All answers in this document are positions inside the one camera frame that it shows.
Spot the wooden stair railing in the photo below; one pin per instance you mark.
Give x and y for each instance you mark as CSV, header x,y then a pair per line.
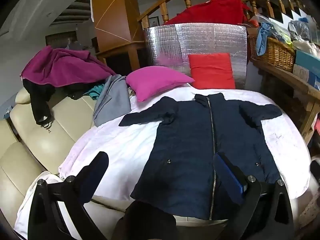
x,y
162,6

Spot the blue cloth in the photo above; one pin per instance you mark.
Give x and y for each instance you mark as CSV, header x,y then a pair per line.
x,y
262,40

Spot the blue box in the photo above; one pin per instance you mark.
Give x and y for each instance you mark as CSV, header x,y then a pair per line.
x,y
307,60

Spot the white box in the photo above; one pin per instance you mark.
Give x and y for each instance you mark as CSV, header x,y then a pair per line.
x,y
301,73

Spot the pink pillow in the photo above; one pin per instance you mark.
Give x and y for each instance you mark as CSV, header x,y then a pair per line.
x,y
155,82

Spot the red cloth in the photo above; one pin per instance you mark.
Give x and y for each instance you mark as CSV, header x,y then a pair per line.
x,y
215,11

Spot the dark framed wall picture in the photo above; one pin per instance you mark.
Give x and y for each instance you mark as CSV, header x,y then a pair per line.
x,y
61,39

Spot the orange wooden column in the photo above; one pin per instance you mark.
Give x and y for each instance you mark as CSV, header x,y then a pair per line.
x,y
112,12

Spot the teal cloth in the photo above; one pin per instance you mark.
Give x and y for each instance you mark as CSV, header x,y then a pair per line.
x,y
95,92

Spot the small picture frame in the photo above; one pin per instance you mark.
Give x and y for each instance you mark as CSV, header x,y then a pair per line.
x,y
154,22

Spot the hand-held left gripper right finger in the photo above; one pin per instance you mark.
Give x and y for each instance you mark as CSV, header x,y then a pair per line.
x,y
228,177

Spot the black garment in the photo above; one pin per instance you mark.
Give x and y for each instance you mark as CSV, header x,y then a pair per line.
x,y
40,100

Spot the wooden bench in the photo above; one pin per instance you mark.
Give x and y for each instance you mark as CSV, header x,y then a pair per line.
x,y
287,76

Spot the white blanket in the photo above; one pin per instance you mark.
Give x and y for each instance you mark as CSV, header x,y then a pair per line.
x,y
120,150

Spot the navy zip jacket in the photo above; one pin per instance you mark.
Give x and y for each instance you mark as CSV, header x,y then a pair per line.
x,y
185,142

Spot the silver foil panel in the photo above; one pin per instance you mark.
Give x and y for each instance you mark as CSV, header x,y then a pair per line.
x,y
200,40

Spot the wicker basket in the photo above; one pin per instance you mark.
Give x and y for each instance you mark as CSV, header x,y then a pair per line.
x,y
275,52

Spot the red pillow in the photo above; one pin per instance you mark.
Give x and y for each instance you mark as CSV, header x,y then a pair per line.
x,y
212,70

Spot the clear plastic bag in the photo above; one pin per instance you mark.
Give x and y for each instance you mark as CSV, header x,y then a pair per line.
x,y
277,27

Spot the cream leather sofa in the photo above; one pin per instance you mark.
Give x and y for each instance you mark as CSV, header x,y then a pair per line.
x,y
65,120

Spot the grey garment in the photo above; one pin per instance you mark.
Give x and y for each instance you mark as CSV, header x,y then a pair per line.
x,y
112,100

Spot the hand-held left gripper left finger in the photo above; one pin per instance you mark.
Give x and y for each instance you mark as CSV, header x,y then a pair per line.
x,y
95,172

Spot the magenta fleece garment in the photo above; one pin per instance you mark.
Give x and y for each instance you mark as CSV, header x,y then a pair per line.
x,y
65,67

